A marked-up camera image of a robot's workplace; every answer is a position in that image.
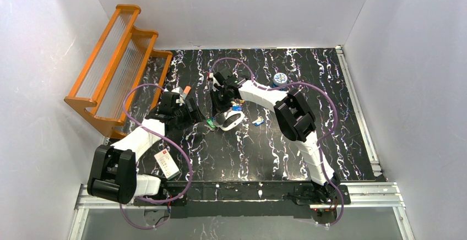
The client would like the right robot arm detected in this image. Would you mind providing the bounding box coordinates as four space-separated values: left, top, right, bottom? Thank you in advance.
209 69 340 199

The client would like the blue round tin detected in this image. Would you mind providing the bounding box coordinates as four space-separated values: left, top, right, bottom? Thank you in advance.
272 72 289 88

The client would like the orange capped white highlighter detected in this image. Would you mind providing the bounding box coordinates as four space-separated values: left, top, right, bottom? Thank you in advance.
182 86 191 99

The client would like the blue tagged key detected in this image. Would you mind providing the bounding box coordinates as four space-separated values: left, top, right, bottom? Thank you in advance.
252 116 264 126

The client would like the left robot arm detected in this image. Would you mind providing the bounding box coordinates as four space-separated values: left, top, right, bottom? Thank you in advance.
87 91 205 204

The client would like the yellow tagged key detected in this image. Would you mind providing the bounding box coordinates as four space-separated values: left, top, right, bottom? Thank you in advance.
231 101 243 111

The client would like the white label box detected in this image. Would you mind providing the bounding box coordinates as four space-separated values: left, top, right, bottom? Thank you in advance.
154 149 180 180

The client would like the orange wooden tiered rack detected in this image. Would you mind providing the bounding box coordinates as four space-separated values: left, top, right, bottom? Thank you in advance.
64 4 173 139

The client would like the green tagged key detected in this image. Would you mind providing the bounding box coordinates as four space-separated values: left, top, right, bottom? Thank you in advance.
207 119 216 130

